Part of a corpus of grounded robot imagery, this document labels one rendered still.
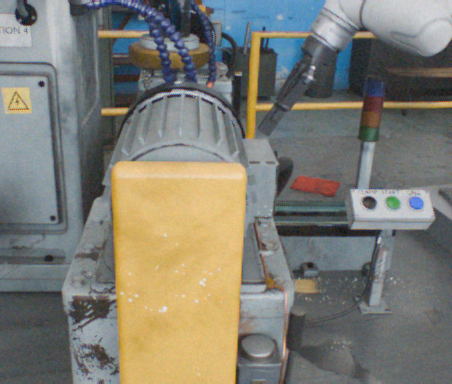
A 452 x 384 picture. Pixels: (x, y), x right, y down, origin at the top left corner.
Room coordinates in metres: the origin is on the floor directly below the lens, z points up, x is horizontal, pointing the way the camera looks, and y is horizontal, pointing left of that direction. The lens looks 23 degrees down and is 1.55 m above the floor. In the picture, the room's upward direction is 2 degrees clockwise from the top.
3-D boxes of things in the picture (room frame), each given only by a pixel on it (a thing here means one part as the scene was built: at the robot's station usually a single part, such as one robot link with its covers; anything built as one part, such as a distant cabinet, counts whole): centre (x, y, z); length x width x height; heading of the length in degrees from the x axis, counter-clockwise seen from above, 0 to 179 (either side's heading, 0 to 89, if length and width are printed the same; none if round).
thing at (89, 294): (0.71, 0.06, 0.99); 0.35 x 0.31 x 0.37; 4
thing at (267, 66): (6.21, -0.20, 0.41); 0.52 x 0.47 x 0.82; 105
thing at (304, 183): (1.81, -0.30, 0.80); 0.15 x 0.12 x 0.01; 70
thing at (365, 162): (1.64, -0.42, 1.01); 0.08 x 0.08 x 0.42; 4
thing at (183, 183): (0.67, 0.02, 1.16); 0.33 x 0.26 x 0.42; 4
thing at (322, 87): (6.49, -0.99, 0.30); 0.39 x 0.39 x 0.60
